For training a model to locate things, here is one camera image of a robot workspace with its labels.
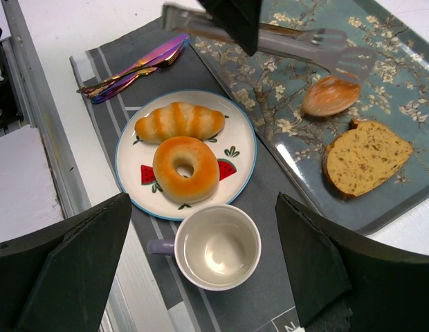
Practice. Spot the white watermelon pattern plate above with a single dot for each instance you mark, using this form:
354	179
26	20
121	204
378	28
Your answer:
235	148

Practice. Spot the iridescent fork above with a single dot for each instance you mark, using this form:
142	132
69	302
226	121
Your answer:
114	88

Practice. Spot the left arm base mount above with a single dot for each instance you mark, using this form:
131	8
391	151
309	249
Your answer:
8	105

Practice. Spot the lilac ceramic mug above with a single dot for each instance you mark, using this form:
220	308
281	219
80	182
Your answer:
217	247

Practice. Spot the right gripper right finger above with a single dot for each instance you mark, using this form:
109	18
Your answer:
344	281

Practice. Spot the seeded bread slice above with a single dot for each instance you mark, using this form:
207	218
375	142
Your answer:
364	157

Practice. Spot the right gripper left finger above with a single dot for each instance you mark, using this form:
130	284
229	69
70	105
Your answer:
59	278

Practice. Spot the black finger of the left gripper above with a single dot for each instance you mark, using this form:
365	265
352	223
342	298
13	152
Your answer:
239	18

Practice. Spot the round shell-shaped bun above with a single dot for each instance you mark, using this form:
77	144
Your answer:
329	96

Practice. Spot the glazed bagel bread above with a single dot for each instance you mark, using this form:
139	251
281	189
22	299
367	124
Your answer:
186	169

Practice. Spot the metal serving tongs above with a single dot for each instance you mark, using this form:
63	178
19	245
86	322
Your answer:
323	47

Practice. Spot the iridescent knife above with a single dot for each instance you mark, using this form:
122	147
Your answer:
149	59

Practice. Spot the floral blue serving tray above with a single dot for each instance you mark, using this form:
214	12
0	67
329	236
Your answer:
271	90

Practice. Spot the striped croissant bread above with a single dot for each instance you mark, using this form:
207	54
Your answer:
180	119

